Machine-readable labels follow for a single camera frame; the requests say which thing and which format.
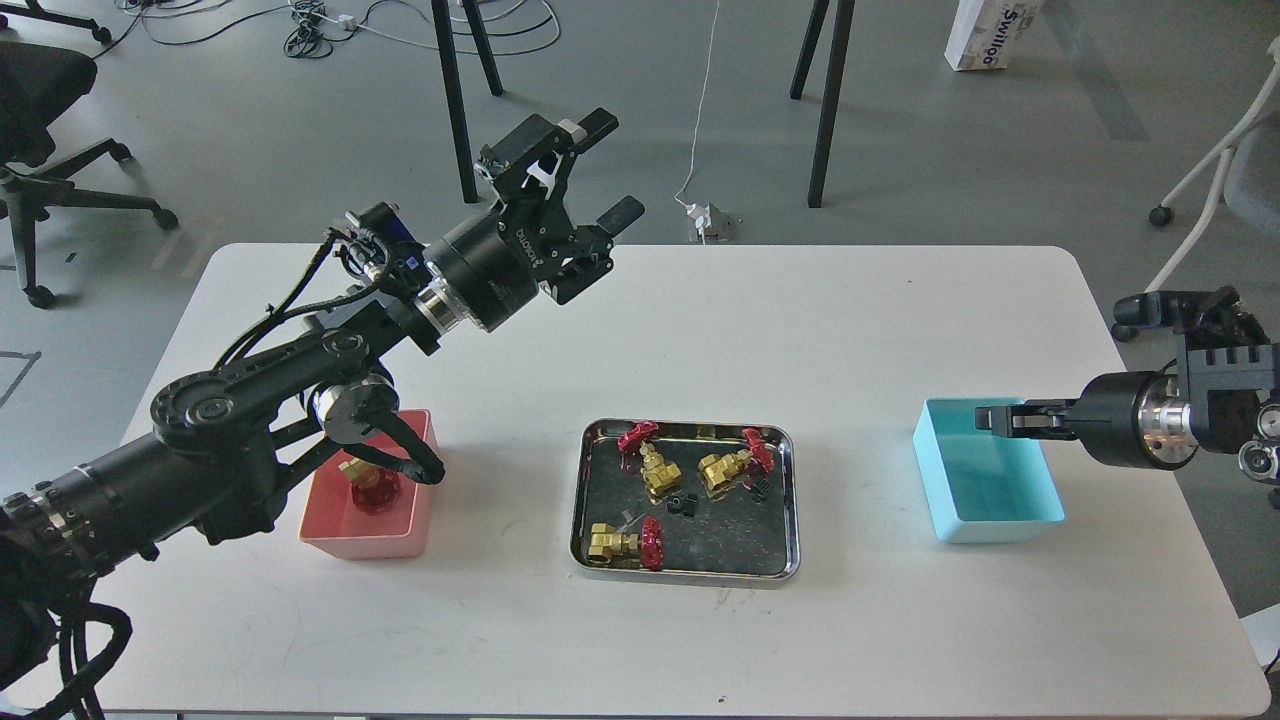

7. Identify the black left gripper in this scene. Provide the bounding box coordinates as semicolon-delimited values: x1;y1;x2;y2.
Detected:
425;108;645;334

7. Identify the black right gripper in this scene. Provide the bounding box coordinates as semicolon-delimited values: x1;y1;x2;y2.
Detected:
975;372;1196;471

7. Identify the brass valve red handwheel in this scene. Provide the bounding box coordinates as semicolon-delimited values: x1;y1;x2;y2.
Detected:
338;457;401;515

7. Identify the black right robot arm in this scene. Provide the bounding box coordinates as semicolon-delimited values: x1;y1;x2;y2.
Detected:
974;286;1279;488

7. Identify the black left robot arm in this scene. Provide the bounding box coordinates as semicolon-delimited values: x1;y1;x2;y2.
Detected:
3;108;645;719

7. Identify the light blue plastic box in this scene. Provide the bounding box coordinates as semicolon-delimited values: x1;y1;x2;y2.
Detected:
913;397;1066;544

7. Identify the brass valve top left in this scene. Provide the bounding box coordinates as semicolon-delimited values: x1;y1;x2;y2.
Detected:
617;420;684;502

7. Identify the black gear right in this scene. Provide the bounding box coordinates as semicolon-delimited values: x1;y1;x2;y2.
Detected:
744;477;773;503

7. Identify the black gear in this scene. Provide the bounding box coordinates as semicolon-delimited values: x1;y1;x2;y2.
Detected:
744;477;773;503
666;493;701;518

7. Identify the brass valve top right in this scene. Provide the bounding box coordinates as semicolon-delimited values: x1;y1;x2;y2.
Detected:
698;427;777;498

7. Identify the black gear centre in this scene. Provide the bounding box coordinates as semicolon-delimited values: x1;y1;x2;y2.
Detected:
666;493;701;518

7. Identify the brass valve bottom left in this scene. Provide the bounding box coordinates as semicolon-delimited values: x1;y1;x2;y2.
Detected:
586;516;666;571

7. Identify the white cardboard box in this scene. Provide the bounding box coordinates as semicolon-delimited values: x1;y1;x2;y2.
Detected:
943;1;1044;70

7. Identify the pink plastic box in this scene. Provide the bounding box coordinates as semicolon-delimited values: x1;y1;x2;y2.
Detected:
300;450;438;560

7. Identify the black table leg left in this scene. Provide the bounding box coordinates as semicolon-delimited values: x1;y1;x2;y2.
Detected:
430;0;504;204

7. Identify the black table leg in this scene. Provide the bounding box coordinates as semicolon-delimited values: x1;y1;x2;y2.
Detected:
788;1;856;209
430;0;504;204

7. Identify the white power adapter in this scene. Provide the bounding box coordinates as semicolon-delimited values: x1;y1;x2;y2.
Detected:
685;202;735;245

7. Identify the steel metal tray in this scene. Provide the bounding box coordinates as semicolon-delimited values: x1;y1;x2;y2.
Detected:
570;418;801;584

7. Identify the black table leg right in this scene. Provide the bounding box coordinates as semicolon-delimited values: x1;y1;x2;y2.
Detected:
788;1;856;209

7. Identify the black office chair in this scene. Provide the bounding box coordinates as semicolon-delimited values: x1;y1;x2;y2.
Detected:
1;41;179;309

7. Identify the white cable on floor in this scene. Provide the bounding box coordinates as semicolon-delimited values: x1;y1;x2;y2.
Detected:
675;0;724;211

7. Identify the white chair frame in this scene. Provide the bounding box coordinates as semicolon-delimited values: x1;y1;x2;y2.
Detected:
1143;35;1279;293

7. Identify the black cable bundle floor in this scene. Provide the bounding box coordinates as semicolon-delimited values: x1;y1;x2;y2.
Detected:
113;1;563;60

